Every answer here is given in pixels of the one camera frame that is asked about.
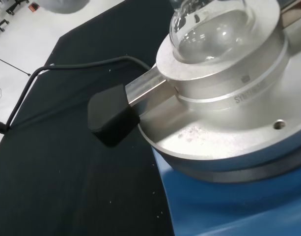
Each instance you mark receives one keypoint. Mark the clear round-bottom glass flask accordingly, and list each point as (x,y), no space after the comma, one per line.
(209,41)

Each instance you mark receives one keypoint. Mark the black bench cloth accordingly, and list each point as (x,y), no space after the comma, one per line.
(54,172)

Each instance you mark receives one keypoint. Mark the small orange floor object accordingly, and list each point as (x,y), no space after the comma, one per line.
(32,5)

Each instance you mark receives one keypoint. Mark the black wheeled stand base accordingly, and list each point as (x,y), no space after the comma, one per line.
(1,25)
(16,6)

